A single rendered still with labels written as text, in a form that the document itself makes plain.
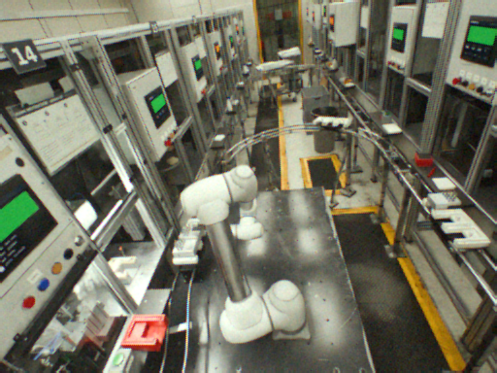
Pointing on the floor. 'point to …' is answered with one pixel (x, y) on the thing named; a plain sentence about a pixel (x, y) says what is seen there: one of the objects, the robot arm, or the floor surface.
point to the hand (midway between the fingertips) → (198, 233)
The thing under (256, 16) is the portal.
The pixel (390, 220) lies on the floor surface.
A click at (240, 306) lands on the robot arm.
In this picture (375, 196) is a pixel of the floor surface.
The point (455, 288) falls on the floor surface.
